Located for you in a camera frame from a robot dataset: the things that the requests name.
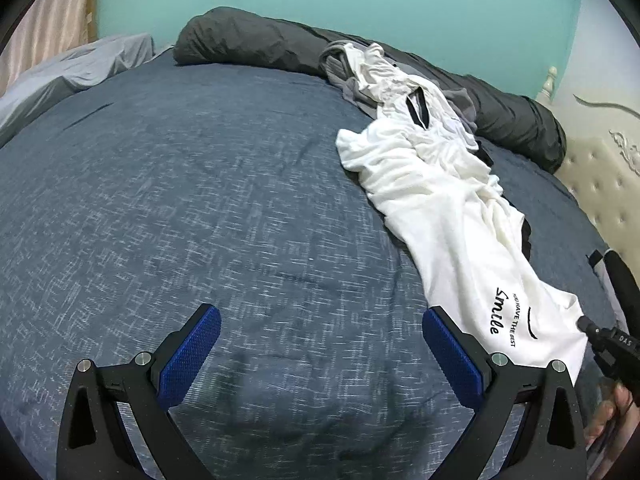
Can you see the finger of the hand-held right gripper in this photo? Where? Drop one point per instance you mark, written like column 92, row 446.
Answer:
column 586, row 325

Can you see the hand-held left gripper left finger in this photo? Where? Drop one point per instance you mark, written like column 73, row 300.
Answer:
column 192, row 355

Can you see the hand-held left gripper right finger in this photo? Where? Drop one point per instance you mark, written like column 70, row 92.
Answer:
column 450, row 355

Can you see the white printed long-sleeve shirt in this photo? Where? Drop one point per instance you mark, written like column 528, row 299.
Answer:
column 475, row 240

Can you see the person's right hand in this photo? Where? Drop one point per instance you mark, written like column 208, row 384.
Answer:
column 607, row 420

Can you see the cream tufted headboard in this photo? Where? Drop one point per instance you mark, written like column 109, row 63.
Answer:
column 605, row 185

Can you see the blue mottled bed cover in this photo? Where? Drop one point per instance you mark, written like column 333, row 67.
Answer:
column 200, row 210

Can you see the crumpled white garment black trim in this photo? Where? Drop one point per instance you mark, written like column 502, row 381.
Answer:
column 395, row 80

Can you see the grey garment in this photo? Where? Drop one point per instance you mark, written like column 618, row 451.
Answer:
column 340, row 77

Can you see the dark grey rolled duvet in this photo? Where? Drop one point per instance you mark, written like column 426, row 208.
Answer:
column 240, row 35

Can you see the pink striped curtain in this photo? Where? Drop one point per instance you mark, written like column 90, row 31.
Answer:
column 45, row 25

